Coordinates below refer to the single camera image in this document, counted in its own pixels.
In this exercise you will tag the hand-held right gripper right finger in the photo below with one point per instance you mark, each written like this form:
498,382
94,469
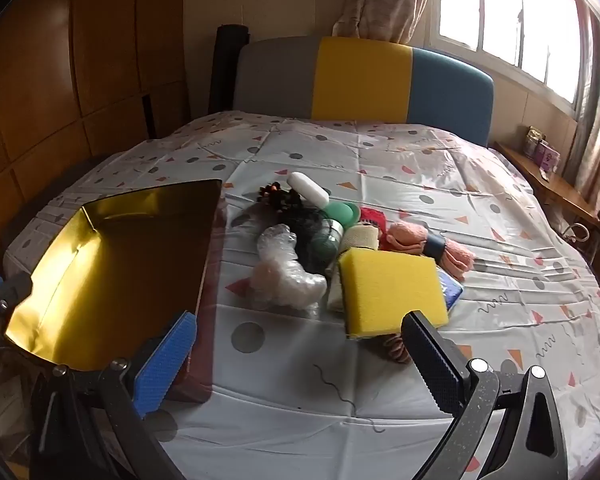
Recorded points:
435,360

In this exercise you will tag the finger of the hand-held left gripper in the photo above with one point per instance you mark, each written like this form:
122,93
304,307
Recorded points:
15,287

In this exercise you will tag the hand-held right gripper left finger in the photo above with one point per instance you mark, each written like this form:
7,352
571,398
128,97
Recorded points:
165,360

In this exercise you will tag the pink striped sock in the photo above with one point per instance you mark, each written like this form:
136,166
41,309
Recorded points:
395,350

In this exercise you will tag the blue packet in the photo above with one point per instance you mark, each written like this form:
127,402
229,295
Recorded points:
452,292

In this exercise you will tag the yellow sponge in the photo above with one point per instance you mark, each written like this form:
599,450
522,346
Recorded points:
390,290

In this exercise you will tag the maroon gift box gold lining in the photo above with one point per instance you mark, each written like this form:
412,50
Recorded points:
120,260

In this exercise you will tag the beige cloth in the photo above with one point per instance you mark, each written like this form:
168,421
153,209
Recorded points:
335,290

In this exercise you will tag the pink towel with blue band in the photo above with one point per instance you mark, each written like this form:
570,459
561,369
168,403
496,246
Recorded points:
405,237

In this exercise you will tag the clear plastic bag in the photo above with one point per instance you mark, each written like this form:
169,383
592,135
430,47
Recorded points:
285,280

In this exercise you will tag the red sock with cream cuff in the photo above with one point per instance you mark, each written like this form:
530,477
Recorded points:
372,217

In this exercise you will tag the black mesh puff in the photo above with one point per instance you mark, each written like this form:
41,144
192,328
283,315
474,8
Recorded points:
305,230

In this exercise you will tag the dark scrunchie with orange bits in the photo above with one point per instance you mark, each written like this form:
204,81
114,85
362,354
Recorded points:
275,194

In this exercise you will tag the white oval case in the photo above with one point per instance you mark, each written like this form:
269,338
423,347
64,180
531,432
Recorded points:
307,187

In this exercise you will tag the wooden side shelf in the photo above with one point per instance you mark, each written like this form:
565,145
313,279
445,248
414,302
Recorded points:
555,185

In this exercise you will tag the purple box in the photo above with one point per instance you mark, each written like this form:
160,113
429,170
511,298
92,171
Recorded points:
550,156

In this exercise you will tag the wooden wardrobe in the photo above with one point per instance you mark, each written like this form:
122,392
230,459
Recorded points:
80,60

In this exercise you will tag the gold packet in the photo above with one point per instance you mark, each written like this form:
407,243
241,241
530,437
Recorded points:
532,140

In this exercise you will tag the grey yellow blue headboard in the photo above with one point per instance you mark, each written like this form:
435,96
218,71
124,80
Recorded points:
360,80

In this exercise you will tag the black rolled mat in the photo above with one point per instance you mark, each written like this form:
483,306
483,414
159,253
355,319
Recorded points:
227,70

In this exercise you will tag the grey side curtain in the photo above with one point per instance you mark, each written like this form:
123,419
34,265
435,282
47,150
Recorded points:
595,110

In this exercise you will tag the window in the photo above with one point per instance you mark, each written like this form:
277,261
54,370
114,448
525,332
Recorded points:
500,20

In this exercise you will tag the beige curtain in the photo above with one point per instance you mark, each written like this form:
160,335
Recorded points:
380,0

